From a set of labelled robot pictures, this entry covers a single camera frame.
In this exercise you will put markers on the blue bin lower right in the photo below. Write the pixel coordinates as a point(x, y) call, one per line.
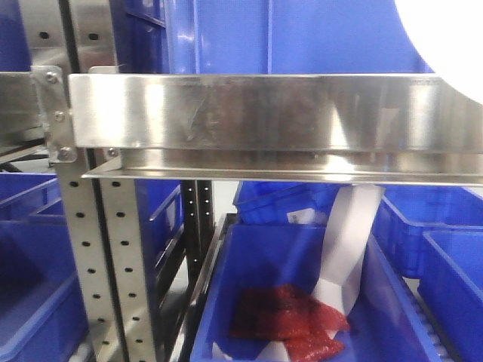
point(434, 234)

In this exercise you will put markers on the blue bin behind centre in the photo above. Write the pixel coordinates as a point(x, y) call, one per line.
point(280, 203)

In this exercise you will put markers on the perforated steel shelf upright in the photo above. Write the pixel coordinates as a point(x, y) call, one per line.
point(79, 51)

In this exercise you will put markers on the blue bin with red bags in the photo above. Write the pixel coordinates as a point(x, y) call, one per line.
point(384, 324)

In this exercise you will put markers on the blue bin middle left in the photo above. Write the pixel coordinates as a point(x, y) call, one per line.
point(160, 214)

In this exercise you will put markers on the blue plastic tray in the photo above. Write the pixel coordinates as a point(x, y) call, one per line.
point(284, 37)

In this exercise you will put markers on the stainless steel shelf rail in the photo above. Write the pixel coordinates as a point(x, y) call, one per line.
point(380, 128)

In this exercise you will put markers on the black perforated rear upright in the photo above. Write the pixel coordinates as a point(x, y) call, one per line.
point(198, 223)

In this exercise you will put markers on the red mesh bags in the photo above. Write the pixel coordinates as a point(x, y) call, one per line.
point(291, 316)

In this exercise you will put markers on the blue bin lower left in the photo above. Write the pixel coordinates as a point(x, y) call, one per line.
point(42, 312)

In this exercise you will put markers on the white paper strip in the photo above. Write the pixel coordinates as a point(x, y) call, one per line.
point(346, 236)

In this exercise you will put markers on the left neighbouring steel rail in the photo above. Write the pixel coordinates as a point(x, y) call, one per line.
point(22, 133)

